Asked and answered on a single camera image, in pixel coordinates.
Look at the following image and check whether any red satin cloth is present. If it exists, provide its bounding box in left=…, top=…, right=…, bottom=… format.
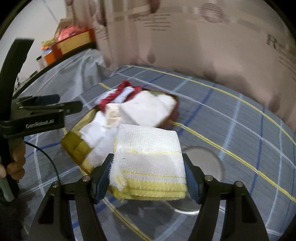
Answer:
left=95, top=80, right=142, bottom=112

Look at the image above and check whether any person's left hand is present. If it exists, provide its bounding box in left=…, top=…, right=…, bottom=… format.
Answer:
left=1, top=138, right=26, bottom=181

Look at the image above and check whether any beige leaf-print curtain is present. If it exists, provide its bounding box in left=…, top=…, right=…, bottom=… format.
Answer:
left=65, top=1, right=295, bottom=128

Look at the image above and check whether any cream satin cloth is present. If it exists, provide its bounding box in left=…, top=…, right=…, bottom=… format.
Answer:
left=105, top=103, right=121, bottom=126

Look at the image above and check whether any yellow red carton box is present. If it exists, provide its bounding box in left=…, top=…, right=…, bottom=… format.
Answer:
left=42, top=29, right=96, bottom=65

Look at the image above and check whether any white cloth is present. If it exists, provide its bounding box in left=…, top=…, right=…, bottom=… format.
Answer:
left=79, top=111, right=107, bottom=148

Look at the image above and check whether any white foam block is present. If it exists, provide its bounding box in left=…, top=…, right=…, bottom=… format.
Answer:
left=119, top=90, right=177, bottom=127

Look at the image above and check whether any stainless steel bowl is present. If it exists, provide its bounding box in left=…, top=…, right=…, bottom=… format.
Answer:
left=167, top=146, right=225, bottom=215

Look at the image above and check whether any black cable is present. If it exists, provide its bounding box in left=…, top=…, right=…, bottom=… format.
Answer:
left=24, top=141, right=61, bottom=183

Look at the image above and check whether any yellow-edged white towel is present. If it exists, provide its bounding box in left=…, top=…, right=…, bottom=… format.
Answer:
left=109, top=124, right=187, bottom=200

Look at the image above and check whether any clear plastic bag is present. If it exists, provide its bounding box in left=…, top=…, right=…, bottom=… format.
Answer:
left=86, top=127, right=117, bottom=167

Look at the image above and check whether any red plastic bag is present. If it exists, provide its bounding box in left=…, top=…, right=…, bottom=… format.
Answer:
left=57, top=26, right=83, bottom=42

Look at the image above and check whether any gold toffee tin box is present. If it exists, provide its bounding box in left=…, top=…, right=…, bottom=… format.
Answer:
left=61, top=88, right=179, bottom=175

